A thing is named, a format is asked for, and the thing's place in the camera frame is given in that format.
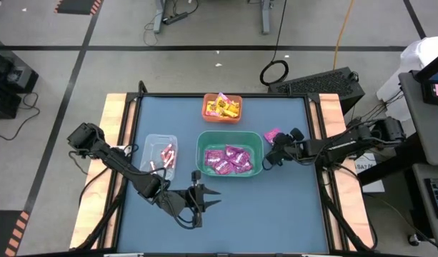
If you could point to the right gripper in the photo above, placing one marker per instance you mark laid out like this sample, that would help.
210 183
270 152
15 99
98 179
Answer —
286 151

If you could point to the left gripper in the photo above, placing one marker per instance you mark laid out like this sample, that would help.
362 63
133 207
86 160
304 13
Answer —
179 201

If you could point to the pink white candy roll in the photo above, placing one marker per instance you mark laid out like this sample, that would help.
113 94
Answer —
166 149
173 163
168 157
153 166

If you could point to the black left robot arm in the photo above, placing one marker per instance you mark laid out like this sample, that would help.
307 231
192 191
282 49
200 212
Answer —
115 158

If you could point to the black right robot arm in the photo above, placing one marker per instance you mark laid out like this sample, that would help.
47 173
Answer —
347 144

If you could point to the teal plastic bin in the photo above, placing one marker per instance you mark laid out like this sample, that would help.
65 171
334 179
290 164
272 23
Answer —
204 139

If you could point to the orange plastic bin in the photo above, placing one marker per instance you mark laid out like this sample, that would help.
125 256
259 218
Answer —
222 121

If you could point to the wooden side board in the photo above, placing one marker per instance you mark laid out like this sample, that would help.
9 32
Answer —
111 114
329 101

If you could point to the black computer tower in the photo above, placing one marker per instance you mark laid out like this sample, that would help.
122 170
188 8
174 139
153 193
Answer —
318 85

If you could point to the clear plastic bin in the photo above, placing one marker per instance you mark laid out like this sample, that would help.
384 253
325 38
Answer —
150 146

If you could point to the white paper sheet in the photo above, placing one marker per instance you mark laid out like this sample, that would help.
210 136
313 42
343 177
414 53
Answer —
372 182

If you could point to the grey desk leg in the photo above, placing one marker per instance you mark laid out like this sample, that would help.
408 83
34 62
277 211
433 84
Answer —
158 18
265 18

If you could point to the grey desk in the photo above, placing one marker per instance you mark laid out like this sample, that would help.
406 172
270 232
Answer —
422 214
429 135

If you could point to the black power strip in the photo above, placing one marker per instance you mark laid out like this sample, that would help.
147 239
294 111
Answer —
175 18

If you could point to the white plastic bag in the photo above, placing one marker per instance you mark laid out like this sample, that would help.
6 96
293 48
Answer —
418 57

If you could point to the black monitor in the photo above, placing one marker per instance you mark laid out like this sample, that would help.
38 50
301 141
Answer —
436 76

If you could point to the orange black hazard mat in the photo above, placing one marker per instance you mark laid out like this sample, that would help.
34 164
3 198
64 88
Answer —
77 6
0 235

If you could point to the black equipment rack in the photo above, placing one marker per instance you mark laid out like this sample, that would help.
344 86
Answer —
8 75

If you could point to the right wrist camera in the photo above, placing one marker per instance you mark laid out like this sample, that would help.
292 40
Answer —
297 134

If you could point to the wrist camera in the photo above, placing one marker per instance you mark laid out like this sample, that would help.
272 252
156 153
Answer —
196 175
297 134

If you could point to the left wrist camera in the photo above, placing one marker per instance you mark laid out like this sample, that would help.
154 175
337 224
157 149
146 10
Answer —
196 175

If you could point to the silver aluminium bracket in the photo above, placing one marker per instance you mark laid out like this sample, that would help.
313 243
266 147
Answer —
124 255

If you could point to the black corner bracket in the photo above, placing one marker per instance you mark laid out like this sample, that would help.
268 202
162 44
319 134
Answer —
143 87

